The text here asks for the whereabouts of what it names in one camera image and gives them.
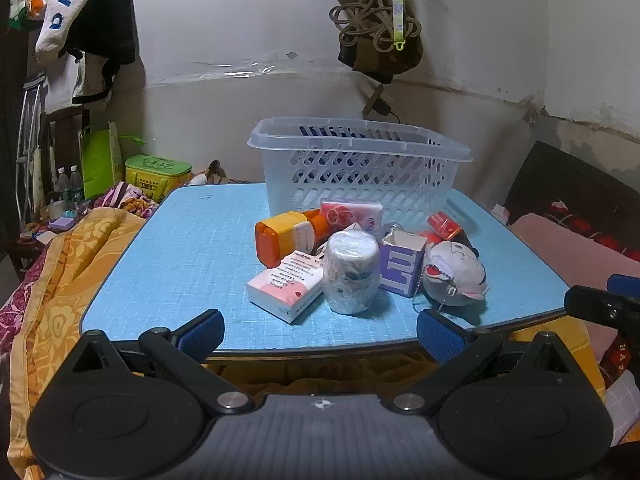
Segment coiled brown rope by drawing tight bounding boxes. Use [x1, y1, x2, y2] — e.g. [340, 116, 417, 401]
[329, 0, 423, 53]

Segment dark wooden chair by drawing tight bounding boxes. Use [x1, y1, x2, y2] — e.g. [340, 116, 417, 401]
[40, 107, 91, 196]

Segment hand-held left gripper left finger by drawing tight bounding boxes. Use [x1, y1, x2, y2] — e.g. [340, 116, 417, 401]
[70, 308, 256, 416]

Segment white garment with blue letters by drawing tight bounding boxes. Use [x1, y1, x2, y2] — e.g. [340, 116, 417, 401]
[34, 0, 132, 65]

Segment red plaid cloth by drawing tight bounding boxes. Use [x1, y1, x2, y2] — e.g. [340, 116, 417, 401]
[545, 201, 640, 261]

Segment orange bottle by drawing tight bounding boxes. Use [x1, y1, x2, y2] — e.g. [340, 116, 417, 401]
[254, 209, 331, 268]

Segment clear water bottle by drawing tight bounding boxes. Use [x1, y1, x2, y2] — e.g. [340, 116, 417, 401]
[55, 166, 71, 206]
[68, 165, 86, 206]

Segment pink cloth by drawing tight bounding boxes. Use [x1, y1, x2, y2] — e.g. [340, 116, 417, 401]
[510, 212, 640, 321]

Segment clear plastic slotted basket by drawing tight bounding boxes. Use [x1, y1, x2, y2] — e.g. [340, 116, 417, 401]
[246, 117, 474, 233]

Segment pink tissue pack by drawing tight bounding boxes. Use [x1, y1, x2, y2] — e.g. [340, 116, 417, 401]
[320, 200, 385, 241]

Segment white roll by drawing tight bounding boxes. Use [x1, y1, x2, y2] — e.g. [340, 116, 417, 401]
[321, 230, 382, 316]

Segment metal crutch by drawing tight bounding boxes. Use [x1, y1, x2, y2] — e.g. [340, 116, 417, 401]
[15, 72, 48, 226]

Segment dark wooden headboard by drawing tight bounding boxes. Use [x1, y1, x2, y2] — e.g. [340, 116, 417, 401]
[502, 140, 640, 261]

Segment yellow-green strap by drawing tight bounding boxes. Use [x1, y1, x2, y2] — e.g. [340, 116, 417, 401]
[385, 0, 407, 53]

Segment black garment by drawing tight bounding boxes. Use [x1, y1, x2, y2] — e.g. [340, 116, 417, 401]
[62, 0, 138, 106]

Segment grey plush toy keychain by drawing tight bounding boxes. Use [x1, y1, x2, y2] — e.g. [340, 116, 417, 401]
[411, 241, 489, 313]

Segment white cloth with black trim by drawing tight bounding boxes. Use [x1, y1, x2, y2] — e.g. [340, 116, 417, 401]
[72, 55, 113, 106]

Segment pink floral quilt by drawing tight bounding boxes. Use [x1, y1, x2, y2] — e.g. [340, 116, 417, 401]
[90, 181, 162, 220]

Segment red printed cloth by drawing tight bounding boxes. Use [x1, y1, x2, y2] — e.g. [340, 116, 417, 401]
[597, 330, 640, 391]

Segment wooden wall block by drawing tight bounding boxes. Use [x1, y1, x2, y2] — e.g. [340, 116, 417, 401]
[362, 83, 385, 115]

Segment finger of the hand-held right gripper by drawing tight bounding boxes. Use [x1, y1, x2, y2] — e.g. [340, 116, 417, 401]
[563, 285, 640, 333]
[606, 273, 640, 296]

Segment pink and white box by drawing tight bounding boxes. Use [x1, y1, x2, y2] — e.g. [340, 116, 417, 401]
[245, 250, 326, 324]

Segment small red box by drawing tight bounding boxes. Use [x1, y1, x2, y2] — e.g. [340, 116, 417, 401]
[426, 211, 463, 240]

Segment green paper bag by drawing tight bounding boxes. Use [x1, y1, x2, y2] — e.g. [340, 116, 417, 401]
[79, 121, 146, 201]

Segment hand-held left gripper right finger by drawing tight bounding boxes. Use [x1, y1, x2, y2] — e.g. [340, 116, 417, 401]
[382, 308, 576, 416]

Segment orange floral blanket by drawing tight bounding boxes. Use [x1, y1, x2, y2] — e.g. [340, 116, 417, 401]
[0, 206, 608, 480]

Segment camouflage bag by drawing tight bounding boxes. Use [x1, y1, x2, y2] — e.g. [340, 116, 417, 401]
[337, 0, 425, 85]

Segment purple and white box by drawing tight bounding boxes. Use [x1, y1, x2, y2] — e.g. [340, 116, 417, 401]
[378, 227, 428, 298]

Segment white and green plastic bag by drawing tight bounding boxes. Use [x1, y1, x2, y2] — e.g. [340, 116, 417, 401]
[9, 0, 38, 31]

